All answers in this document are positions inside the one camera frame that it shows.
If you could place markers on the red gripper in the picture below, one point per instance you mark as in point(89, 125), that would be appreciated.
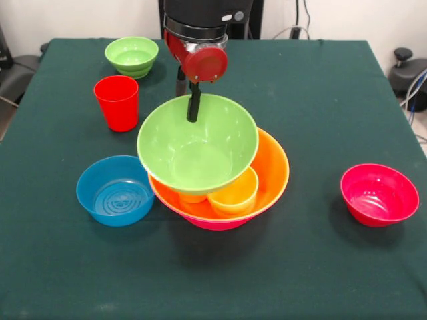
point(205, 63)

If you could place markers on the large green bowl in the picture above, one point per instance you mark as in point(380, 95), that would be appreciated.
point(200, 150)

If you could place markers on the red cup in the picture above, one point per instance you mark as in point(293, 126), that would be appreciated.
point(116, 110)

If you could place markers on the large orange bowl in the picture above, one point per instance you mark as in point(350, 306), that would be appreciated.
point(273, 166)

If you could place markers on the large pink bowl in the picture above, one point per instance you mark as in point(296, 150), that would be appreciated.
point(217, 225)

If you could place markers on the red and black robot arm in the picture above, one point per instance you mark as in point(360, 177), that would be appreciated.
point(203, 15)

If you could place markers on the small green bowl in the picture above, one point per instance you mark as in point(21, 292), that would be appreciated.
point(131, 56)

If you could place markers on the black cabinet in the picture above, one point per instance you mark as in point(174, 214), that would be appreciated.
point(251, 23)

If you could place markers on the black power adapter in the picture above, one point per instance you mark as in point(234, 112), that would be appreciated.
point(295, 33)

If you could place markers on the blue bowl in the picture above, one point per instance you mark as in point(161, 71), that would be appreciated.
point(115, 218)

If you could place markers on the black chair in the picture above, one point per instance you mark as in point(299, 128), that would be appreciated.
point(20, 73)

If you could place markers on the dark green tablecloth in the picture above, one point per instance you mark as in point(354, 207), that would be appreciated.
point(213, 266)

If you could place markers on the red bowl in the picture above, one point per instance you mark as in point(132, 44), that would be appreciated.
point(377, 196)

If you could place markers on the black equipment base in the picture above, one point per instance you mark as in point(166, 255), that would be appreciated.
point(407, 73)

